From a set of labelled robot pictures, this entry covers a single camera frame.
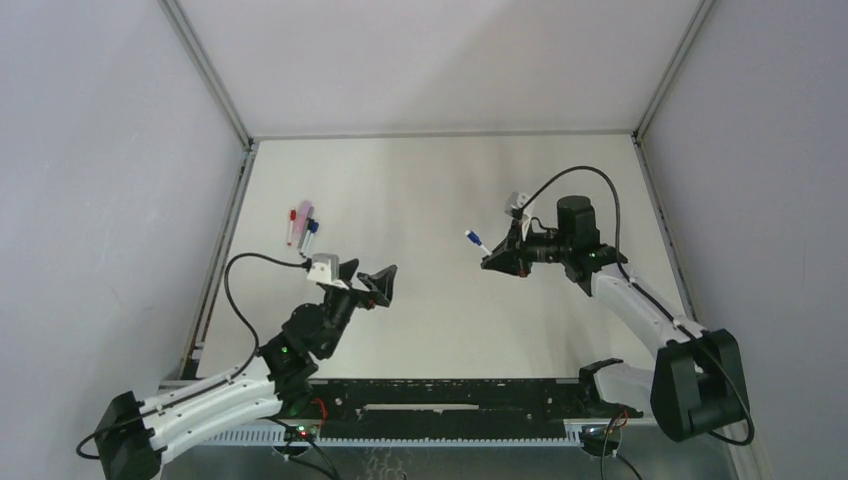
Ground grey pen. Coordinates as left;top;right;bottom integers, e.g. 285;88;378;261
297;206;314;254

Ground white pen blue end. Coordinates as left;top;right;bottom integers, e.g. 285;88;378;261
300;220;320;258

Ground blue pen cap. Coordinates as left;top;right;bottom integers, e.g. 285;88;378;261
465;230;483;246

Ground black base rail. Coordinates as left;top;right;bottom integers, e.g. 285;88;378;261
275;378;644;443

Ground right camera cable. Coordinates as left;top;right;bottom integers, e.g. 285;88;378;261
519;166;757;447

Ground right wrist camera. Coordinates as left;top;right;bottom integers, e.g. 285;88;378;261
505;191;533;240

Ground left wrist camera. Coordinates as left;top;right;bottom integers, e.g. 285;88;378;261
307;253;351;290

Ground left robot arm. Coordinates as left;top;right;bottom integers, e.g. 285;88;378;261
88;254;398;479

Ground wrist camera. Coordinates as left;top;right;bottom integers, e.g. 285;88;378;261
505;191;533;240
307;253;351;290

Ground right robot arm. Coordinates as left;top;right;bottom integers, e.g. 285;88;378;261
481;192;751;442

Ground aluminium frame rails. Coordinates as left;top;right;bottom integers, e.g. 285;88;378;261
135;378;757;480

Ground white pen red end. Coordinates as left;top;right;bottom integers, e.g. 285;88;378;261
286;216;297;247

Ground pink highlighter pen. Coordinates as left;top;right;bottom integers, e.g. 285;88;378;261
293;200;312;237

